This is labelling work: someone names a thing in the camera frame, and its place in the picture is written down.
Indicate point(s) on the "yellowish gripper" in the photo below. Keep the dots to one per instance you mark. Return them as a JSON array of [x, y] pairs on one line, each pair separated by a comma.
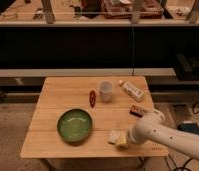
[[121, 141]]

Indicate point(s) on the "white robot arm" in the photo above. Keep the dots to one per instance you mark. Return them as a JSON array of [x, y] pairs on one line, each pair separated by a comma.
[[150, 126]]

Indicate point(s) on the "green ceramic bowl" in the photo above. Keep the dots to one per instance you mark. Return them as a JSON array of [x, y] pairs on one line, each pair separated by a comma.
[[74, 125]]

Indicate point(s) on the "white ceramic cup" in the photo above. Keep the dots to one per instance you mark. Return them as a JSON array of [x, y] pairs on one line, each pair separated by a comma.
[[105, 89]]

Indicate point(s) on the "brown black small box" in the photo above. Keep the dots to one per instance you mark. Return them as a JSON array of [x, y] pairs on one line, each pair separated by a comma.
[[137, 111]]

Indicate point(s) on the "white tube bottle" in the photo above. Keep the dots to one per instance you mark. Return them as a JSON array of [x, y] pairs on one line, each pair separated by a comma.
[[136, 93]]

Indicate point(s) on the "red chili pepper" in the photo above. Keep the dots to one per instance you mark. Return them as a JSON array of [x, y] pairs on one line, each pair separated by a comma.
[[92, 98]]

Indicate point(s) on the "wooden table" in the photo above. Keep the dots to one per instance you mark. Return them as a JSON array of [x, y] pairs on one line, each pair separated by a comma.
[[60, 94]]

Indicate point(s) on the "black foot pedal box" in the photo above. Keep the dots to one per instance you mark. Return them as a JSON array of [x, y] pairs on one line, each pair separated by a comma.
[[189, 127]]

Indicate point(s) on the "long wooden shelf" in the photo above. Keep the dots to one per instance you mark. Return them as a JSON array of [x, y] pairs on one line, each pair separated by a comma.
[[86, 72]]

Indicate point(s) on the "red tray on shelf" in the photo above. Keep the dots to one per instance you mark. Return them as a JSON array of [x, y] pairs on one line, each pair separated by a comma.
[[124, 8]]

